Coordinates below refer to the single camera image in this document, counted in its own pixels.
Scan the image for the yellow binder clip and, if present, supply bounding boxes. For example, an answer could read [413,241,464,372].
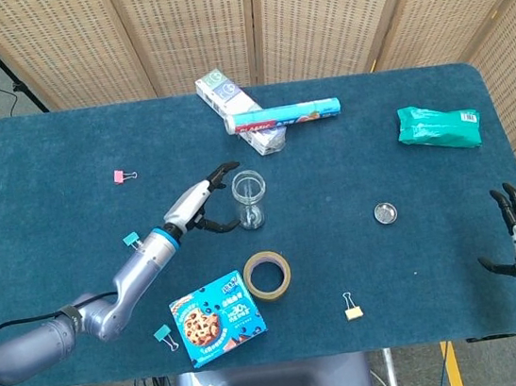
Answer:
[341,290,365,323]

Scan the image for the yellow packing tape roll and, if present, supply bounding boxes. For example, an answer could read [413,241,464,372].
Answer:
[240,247,295,306]

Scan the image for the small round metal lid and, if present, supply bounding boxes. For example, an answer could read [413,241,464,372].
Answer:
[373,201,399,227]

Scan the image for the blue cookie box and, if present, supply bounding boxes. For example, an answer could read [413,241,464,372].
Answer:
[165,267,272,372]

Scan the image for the white table leg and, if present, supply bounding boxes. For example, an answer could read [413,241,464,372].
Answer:
[381,347,399,386]

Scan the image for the thin black floor cable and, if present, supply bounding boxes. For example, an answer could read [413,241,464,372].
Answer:
[0,72,23,118]

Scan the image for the teal binder clip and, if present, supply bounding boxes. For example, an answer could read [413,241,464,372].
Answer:
[151,323,181,355]
[121,231,142,253]

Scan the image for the green tissue pack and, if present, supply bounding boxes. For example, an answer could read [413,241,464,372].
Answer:
[393,97,485,158]

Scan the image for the yellow floor tape strip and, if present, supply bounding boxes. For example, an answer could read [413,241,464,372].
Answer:
[439,339,466,386]

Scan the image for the dark teal table cloth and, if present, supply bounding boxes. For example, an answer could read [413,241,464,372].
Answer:
[0,49,516,386]

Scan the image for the blue plastic wrap roll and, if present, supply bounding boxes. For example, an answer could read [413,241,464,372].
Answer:
[223,94,343,137]

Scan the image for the long white carton box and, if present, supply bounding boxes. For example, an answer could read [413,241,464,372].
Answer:
[192,60,290,165]

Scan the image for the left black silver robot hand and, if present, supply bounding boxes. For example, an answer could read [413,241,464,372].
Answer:
[158,160,250,241]

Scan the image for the pink binder clip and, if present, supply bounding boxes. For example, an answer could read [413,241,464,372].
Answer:
[112,167,140,185]

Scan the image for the woven wicker folding screen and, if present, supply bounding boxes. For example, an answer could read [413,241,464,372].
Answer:
[0,0,516,361]

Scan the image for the clear glass jar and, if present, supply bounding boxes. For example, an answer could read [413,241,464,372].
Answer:
[229,167,272,233]

